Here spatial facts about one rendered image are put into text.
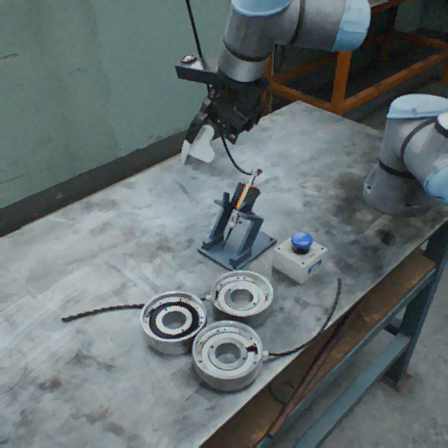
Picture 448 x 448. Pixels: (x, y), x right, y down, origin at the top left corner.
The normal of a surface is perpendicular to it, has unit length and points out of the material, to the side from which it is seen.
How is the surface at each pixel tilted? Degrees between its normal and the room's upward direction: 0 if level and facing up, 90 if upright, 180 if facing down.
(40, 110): 90
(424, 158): 78
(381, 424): 0
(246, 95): 99
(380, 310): 0
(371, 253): 0
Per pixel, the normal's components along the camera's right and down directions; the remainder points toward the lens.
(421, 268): 0.00, -0.78
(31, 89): 0.70, 0.44
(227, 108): 0.22, -0.49
